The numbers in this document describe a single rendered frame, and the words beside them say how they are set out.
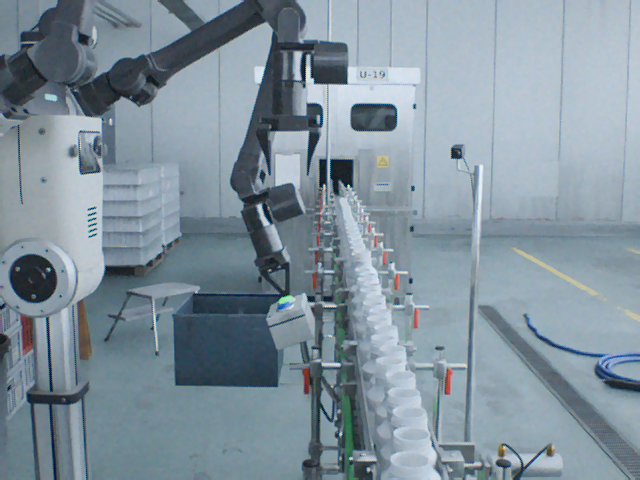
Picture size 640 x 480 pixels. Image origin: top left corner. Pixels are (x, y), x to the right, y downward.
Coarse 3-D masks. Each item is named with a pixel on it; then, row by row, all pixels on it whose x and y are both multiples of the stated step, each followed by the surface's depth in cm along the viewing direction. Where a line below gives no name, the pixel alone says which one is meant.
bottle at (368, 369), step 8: (376, 336) 107; (384, 336) 108; (392, 336) 107; (376, 344) 105; (384, 344) 105; (392, 344) 105; (376, 352) 105; (368, 360) 107; (368, 368) 105; (368, 376) 105; (368, 384) 105
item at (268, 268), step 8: (264, 264) 154; (272, 264) 151; (280, 264) 151; (288, 264) 152; (264, 272) 152; (272, 272) 153; (288, 272) 152; (272, 280) 153; (288, 280) 153; (280, 288) 154; (288, 288) 154
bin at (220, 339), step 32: (192, 320) 213; (224, 320) 213; (256, 320) 213; (192, 352) 214; (224, 352) 214; (256, 352) 214; (192, 384) 216; (224, 384) 216; (256, 384) 216; (288, 384) 221
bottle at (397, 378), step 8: (392, 376) 90; (400, 376) 91; (408, 376) 90; (384, 384) 89; (392, 384) 88; (400, 384) 87; (408, 384) 87; (384, 400) 89; (376, 408) 90; (384, 408) 88; (376, 416) 89; (384, 416) 87; (376, 424) 89; (376, 432) 89; (376, 440) 89
